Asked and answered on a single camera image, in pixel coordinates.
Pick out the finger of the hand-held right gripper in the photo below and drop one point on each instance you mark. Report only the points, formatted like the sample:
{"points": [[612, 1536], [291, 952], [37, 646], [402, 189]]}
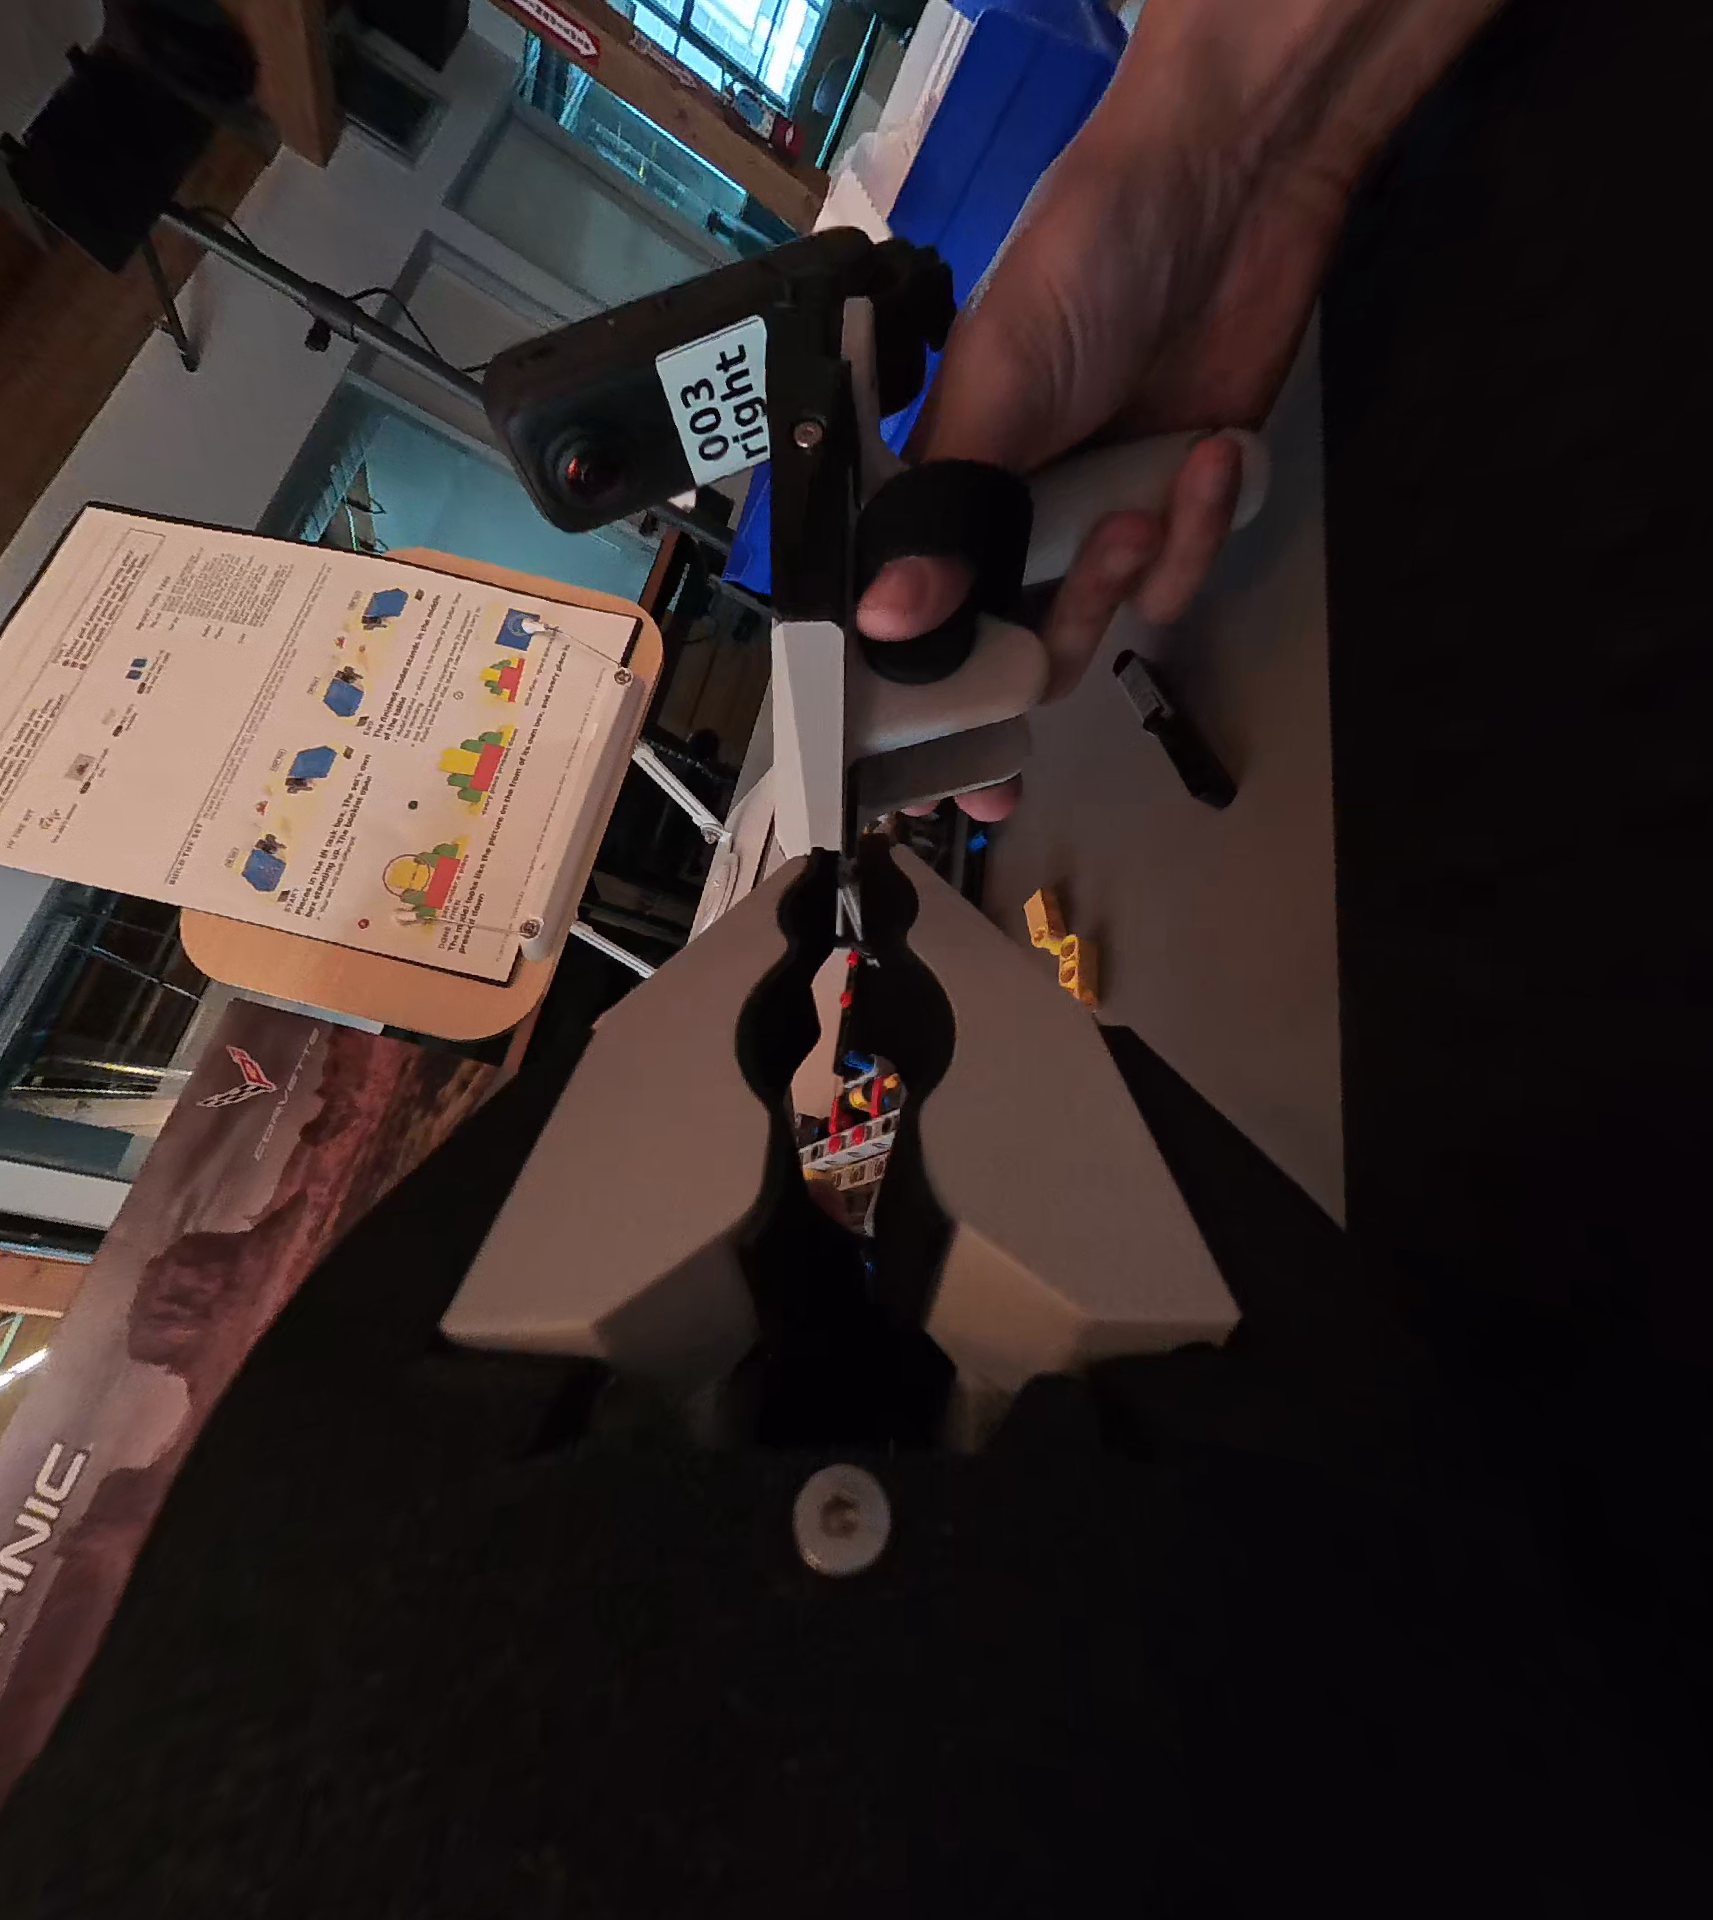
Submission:
{"points": [[810, 734], [947, 764]]}

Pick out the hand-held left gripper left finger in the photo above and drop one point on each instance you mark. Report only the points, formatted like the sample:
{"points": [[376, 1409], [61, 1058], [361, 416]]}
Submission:
{"points": [[602, 1201]]}

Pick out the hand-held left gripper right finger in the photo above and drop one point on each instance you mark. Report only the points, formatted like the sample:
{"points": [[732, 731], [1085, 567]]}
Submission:
{"points": [[1082, 1184]]}

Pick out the partly built lego car chassis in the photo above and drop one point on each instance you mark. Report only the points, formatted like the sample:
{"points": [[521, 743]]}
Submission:
{"points": [[858, 1140]]}

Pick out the person's right hand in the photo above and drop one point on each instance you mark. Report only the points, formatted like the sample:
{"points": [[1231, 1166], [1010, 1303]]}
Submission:
{"points": [[1172, 271]]}

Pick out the white clipboard stand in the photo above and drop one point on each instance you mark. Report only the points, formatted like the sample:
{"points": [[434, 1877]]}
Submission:
{"points": [[678, 840]]}

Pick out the black marker pen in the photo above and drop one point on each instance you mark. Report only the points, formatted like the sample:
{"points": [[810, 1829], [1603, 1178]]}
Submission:
{"points": [[1172, 728]]}

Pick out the crumpled white paper bag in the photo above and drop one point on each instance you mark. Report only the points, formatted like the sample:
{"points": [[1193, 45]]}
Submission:
{"points": [[872, 180]]}

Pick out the wooden clipboard with instruction sheet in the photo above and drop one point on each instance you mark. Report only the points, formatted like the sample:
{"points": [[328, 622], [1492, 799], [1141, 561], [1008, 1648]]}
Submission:
{"points": [[270, 721]]}

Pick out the yellow car picture box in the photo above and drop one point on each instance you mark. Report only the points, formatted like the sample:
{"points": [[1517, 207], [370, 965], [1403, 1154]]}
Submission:
{"points": [[121, 1350]]}

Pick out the blue plastic bin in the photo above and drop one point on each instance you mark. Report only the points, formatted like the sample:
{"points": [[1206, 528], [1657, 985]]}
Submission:
{"points": [[1008, 104]]}

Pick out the black perforated chair back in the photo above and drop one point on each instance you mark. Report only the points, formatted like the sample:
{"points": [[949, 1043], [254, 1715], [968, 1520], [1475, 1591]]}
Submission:
{"points": [[1575, 900]]}

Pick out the black wall box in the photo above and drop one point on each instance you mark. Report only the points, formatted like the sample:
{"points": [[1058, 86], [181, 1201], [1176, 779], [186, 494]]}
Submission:
{"points": [[106, 151]]}

